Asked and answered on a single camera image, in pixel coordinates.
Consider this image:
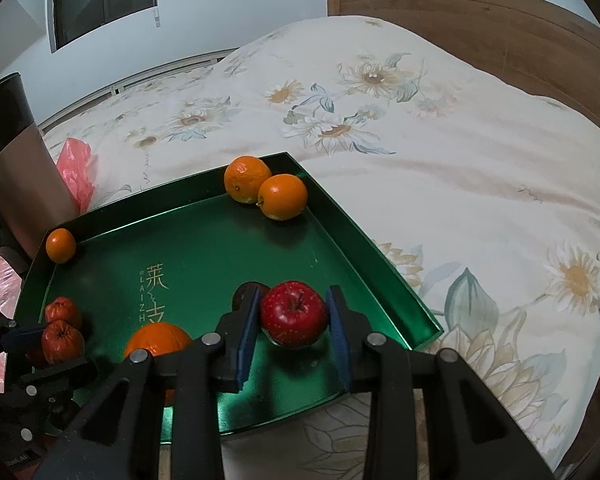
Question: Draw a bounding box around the large red apple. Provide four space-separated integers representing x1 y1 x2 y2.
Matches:
259 280 329 350

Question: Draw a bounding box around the green box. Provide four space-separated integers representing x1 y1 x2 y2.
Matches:
14 151 445 445

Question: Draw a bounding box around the black and copper juicer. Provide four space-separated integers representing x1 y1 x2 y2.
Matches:
0 73 78 261

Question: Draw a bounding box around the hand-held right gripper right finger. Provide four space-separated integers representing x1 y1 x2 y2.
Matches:
326 285 556 480

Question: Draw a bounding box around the dark window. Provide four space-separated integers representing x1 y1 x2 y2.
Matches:
49 0 158 54

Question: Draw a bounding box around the dark plum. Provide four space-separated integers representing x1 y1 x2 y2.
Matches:
231 281 271 321

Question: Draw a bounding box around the orange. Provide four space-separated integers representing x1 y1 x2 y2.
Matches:
45 228 77 265
223 156 272 205
256 174 309 222
123 322 193 407

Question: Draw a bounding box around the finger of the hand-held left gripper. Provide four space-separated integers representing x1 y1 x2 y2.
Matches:
0 304 48 361
7 357 98 400

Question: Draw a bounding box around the small red apple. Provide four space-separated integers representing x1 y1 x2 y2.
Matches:
41 320 86 365
44 296 83 331

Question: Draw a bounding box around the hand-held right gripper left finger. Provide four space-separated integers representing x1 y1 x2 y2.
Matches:
32 287 261 480

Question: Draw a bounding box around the pink plastic sheet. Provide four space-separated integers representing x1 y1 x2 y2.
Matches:
0 137 96 396

